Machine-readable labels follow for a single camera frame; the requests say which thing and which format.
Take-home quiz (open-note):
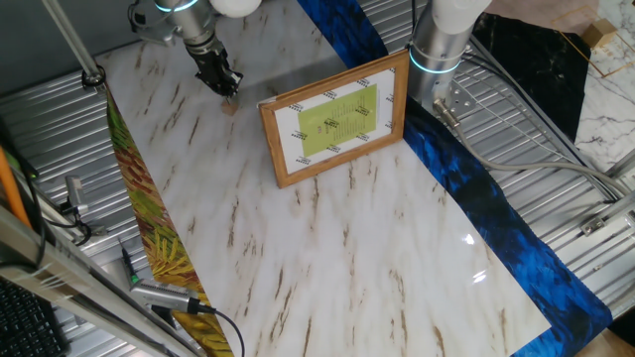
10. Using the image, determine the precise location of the aluminium profile rail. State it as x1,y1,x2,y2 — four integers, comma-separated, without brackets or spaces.
579,148,635,237

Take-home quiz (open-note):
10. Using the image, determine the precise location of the black camera cable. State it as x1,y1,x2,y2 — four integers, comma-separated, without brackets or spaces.
196,302,247,357

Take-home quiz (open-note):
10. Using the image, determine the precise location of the black keyboard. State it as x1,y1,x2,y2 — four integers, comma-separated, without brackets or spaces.
0,277,70,357

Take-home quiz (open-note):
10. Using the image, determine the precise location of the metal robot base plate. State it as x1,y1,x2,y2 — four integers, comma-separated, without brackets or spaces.
431,78,477,118

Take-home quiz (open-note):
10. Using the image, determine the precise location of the thick grey base cable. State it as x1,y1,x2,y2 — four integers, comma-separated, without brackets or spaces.
432,97,631,199

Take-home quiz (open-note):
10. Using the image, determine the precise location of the grey metal pole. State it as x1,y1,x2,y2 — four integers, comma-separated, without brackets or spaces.
41,0,107,93

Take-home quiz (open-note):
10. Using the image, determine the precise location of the orange cable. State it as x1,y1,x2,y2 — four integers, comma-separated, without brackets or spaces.
0,146,32,229

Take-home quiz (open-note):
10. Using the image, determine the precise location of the black marble pattern mat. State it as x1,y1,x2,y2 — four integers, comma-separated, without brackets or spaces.
470,12,592,143

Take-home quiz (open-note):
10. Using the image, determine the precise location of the blue painting mat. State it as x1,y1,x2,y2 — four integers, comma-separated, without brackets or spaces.
296,0,614,357

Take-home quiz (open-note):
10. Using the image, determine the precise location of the wooden picture frame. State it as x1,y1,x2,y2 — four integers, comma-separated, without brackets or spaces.
257,49,411,189

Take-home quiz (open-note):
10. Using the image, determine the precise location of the white marble pattern mat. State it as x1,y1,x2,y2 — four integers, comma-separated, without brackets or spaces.
96,0,553,357

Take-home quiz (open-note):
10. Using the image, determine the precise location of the golden wooden block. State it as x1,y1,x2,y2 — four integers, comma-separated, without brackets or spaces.
580,18,618,50

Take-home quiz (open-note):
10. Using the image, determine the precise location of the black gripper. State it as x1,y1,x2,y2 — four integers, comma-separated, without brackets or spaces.
190,45,244,104

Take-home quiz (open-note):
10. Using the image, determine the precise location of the silver elongated camera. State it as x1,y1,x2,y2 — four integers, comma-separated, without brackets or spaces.
129,278,200,314

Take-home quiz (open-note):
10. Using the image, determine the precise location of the yellow green painting mat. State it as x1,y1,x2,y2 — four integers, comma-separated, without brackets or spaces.
105,88,234,357

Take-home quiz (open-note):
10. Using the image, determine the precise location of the pink mat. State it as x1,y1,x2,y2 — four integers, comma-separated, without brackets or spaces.
483,0,601,36

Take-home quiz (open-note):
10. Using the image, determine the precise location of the white marble gold-line mat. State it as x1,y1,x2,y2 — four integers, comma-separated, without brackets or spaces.
550,0,635,175

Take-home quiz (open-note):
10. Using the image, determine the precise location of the black pen green tip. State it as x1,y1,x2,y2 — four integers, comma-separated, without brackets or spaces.
121,245,141,287

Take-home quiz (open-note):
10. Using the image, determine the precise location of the aluminium frame bar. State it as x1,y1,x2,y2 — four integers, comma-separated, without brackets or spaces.
0,205,199,357

